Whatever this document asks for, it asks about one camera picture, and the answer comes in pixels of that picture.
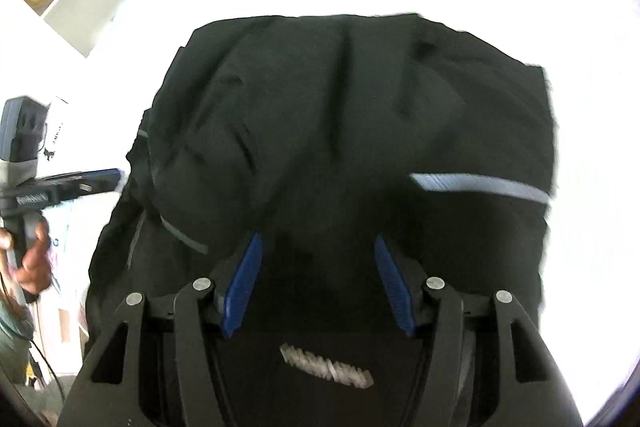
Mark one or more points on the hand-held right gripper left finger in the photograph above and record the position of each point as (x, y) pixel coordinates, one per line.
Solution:
(244, 284)

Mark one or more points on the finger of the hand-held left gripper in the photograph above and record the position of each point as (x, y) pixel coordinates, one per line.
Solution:
(95, 179)

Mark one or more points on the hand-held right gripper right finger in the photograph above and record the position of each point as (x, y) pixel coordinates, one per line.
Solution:
(395, 289)

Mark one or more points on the black hooded jacket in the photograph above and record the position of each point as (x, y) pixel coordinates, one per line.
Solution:
(325, 132)

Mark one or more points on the person's left forearm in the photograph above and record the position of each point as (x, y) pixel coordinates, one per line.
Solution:
(12, 324)

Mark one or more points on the person's left hand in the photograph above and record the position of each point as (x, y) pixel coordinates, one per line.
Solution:
(35, 267)

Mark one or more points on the white box with cat print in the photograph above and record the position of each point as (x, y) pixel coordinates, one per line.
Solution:
(57, 127)

